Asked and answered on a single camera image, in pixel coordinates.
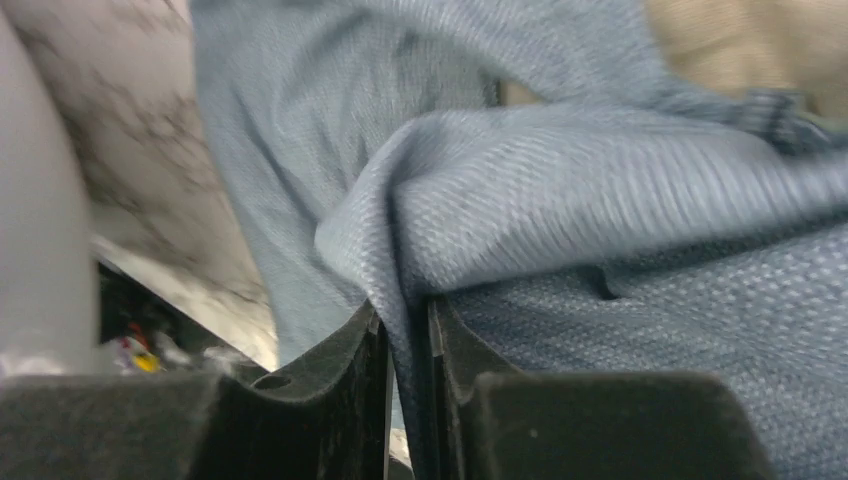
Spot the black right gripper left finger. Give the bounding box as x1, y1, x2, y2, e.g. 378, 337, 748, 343
1, 306, 391, 479

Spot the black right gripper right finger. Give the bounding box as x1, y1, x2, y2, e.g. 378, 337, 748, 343
428, 299, 774, 480

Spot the blue pillowcase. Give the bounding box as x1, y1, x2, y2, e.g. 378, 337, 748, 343
190, 1, 847, 479

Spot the patchwork green beige pillowcase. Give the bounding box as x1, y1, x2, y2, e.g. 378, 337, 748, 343
488, 1, 847, 129

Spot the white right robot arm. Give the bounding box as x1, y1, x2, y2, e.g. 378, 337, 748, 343
1, 21, 773, 479

